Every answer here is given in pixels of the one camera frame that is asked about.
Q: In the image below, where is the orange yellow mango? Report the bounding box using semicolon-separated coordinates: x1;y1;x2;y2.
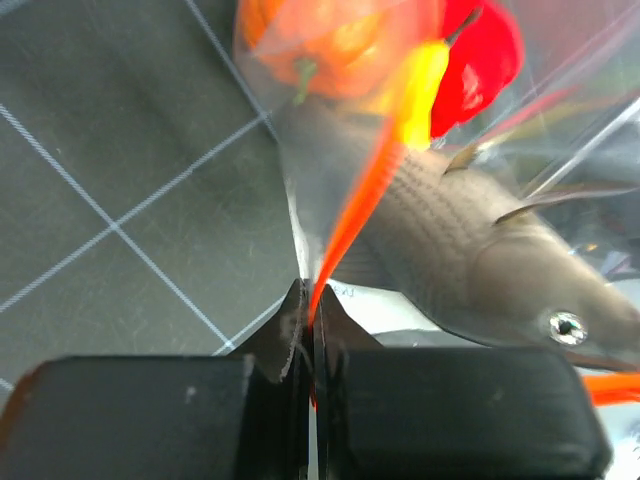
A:
369;7;484;151

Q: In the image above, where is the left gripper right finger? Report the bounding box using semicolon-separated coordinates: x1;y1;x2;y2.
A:
310;286;613;479

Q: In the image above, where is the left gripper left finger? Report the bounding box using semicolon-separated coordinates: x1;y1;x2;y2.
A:
1;280;310;479

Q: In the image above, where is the clear zip bag red zipper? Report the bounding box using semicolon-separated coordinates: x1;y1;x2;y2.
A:
232;0;640;480

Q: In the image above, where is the small orange pumpkin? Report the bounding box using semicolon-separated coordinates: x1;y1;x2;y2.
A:
236;1;411;101

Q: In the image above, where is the red bell pepper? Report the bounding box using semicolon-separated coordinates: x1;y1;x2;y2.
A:
431;1;525;138

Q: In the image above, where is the black grid mat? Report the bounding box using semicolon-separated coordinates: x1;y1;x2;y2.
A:
1;1;297;396

